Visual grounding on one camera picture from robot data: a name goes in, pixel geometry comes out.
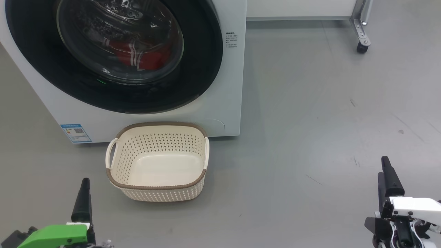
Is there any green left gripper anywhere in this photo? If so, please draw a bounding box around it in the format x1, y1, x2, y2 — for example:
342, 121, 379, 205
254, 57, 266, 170
17, 178, 114, 248

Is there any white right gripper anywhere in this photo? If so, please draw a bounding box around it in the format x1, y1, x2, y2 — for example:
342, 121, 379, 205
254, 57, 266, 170
374, 156, 441, 248

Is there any washing machine door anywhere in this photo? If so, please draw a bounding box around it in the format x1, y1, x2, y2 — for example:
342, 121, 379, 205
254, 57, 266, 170
5, 0, 224, 114

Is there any red jersey with white lettering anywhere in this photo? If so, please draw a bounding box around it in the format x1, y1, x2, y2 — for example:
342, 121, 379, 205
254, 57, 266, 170
103, 38, 148, 71

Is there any plain red garment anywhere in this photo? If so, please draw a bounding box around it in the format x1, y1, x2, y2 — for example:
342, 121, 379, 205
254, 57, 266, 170
145, 46, 173, 70

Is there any cream perforated laundry basket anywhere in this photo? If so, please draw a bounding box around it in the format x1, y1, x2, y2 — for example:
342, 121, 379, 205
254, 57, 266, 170
105, 122, 210, 202

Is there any white front-load washing machine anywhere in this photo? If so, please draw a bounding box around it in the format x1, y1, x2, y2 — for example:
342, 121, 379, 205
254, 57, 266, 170
0, 0, 247, 144

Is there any steel washing machine drum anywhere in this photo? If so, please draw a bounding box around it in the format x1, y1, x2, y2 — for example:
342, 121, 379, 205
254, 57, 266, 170
57, 0, 184, 85

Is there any blue energy label sticker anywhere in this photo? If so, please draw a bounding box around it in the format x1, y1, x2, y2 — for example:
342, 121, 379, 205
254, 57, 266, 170
60, 123, 92, 144

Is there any white partition panel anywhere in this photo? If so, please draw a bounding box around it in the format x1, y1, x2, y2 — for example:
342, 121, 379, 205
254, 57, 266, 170
246, 0, 359, 20

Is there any grey metal caster frame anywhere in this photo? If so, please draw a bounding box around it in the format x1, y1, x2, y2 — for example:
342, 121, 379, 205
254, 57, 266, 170
350, 0, 373, 54

